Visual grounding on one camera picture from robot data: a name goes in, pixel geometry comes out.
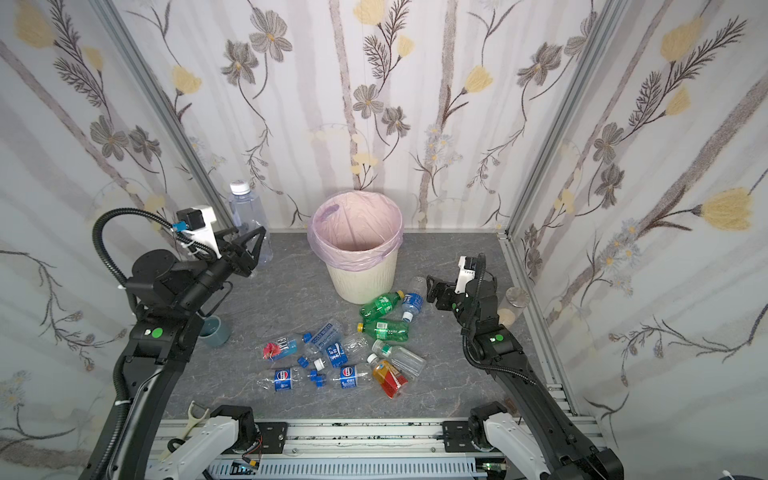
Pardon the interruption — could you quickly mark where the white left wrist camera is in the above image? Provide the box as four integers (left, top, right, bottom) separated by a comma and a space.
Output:
173, 205, 221, 258

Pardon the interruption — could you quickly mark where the green bottle upper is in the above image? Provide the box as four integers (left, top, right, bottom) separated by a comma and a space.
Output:
359, 290, 404, 322

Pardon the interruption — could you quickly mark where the clear bottle blue label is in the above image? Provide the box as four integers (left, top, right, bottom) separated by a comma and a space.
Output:
402, 276, 427, 323

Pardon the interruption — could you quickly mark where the round glass jar right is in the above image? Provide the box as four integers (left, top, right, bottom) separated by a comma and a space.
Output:
505, 286, 530, 309

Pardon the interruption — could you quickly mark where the blue label bottle white cap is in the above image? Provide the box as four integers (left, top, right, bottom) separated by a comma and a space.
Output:
312, 332, 372, 372

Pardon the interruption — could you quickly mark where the cream waste bin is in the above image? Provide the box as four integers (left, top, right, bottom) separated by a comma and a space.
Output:
327, 249, 399, 305

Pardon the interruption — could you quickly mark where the white cable duct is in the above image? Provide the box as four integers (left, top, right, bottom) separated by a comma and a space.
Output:
208, 458, 488, 479

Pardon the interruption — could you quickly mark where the Pepsi bottle left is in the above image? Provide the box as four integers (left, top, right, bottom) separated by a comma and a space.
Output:
256, 367, 310, 392

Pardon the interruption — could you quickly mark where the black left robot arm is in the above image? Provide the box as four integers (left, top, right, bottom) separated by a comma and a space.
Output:
81, 208, 267, 479

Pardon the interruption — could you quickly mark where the pepsi bottle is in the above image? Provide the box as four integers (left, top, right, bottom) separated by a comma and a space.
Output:
314, 365, 373, 390
256, 367, 310, 392

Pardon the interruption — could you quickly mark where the teal cup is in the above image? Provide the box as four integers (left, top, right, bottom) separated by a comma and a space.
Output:
198, 315, 231, 348

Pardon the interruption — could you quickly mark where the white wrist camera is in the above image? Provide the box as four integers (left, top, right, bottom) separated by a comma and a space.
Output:
173, 205, 221, 258
454, 256, 479, 294

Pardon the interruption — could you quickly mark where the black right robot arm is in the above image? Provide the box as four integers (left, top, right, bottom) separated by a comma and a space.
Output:
426, 253, 625, 479

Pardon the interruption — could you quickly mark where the aluminium rail frame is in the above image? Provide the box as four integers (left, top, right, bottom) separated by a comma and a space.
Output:
149, 416, 613, 480

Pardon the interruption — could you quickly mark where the clear bottle white cap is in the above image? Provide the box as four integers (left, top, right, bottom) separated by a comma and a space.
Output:
229, 180, 273, 265

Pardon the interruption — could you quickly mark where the pink bin liner bag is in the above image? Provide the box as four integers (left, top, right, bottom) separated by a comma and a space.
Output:
307, 190, 404, 272

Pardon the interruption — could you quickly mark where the green bottle middle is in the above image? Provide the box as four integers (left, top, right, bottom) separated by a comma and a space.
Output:
357, 319, 409, 343

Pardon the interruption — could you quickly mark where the red yellow drink bottle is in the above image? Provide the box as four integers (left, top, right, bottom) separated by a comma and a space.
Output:
367, 353, 408, 399

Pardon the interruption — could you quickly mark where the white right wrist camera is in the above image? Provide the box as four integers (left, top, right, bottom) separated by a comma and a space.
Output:
454, 256, 479, 294

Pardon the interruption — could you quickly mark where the Pepsi bottle right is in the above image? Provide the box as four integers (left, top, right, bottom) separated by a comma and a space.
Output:
314, 365, 373, 390

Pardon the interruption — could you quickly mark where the tall clear blue print bottle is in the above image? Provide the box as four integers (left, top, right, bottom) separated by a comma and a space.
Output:
304, 321, 344, 355

